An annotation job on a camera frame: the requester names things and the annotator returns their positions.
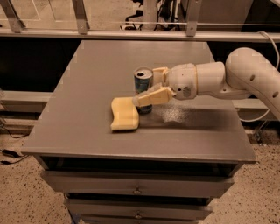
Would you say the white cable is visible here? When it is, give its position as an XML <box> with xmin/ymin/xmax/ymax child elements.
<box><xmin>239</xmin><ymin>30</ymin><xmax>280</xmax><ymax>123</ymax></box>

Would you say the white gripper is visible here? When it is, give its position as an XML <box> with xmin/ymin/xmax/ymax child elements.
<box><xmin>132</xmin><ymin>63</ymin><xmax>197</xmax><ymax>107</ymax></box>

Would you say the redbull can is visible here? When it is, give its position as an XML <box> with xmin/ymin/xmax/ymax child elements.
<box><xmin>134</xmin><ymin>67</ymin><xmax>153</xmax><ymax>115</ymax></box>

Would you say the yellow sponge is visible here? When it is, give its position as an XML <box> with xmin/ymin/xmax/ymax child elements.
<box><xmin>110</xmin><ymin>97</ymin><xmax>139</xmax><ymax>131</ymax></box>

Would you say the grey drawer cabinet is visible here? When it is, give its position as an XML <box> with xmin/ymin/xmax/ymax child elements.
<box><xmin>23</xmin><ymin>40</ymin><xmax>256</xmax><ymax>224</ymax></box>

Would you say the drawer with knob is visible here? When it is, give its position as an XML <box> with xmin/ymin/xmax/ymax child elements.
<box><xmin>41</xmin><ymin>171</ymin><xmax>234</xmax><ymax>198</ymax></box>
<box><xmin>64</xmin><ymin>199</ymin><xmax>212</xmax><ymax>220</ymax></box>

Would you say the top drawer with knob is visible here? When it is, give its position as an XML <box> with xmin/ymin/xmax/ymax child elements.
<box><xmin>41</xmin><ymin>171</ymin><xmax>234</xmax><ymax>198</ymax></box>

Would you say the metal railing frame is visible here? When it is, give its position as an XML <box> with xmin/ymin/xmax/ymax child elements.
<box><xmin>0</xmin><ymin>0</ymin><xmax>280</xmax><ymax>43</ymax></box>

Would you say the black cable on floor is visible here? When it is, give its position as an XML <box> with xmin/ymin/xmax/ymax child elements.
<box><xmin>0</xmin><ymin>116</ymin><xmax>30</xmax><ymax>165</ymax></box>

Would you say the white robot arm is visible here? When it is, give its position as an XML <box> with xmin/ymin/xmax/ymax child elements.
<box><xmin>133</xmin><ymin>47</ymin><xmax>280</xmax><ymax>119</ymax></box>

